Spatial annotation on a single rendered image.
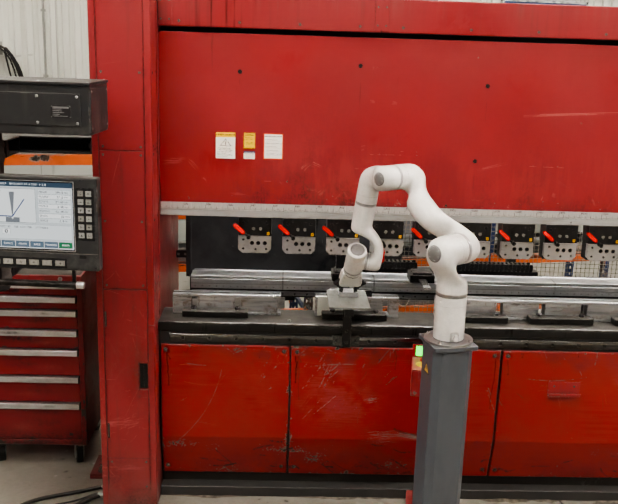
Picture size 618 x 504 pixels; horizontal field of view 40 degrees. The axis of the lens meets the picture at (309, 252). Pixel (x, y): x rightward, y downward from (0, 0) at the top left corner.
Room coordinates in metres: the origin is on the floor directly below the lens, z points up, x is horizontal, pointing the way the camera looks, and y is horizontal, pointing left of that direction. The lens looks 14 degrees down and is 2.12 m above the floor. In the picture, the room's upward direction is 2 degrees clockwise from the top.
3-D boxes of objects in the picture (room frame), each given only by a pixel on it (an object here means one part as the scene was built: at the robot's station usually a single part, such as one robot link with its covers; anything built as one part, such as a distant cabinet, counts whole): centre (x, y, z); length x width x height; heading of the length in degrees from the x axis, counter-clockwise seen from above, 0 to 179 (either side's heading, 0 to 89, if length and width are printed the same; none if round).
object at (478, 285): (4.07, -0.57, 0.93); 2.30 x 0.14 x 0.10; 92
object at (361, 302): (3.61, -0.18, 1.00); 0.26 x 0.18 x 0.01; 2
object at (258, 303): (3.74, 0.37, 0.92); 0.50 x 0.06 x 0.10; 92
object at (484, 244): (3.77, -0.75, 1.26); 0.15 x 0.09 x 0.17; 92
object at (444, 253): (3.09, -0.53, 1.30); 0.19 x 0.12 x 0.24; 131
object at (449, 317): (3.11, -0.56, 1.09); 0.19 x 0.19 x 0.18
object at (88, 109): (3.23, 1.06, 1.53); 0.51 x 0.25 x 0.85; 88
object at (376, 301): (3.76, -0.23, 0.92); 0.39 x 0.06 x 0.10; 92
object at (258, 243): (3.74, 0.25, 1.26); 0.15 x 0.09 x 0.17; 92
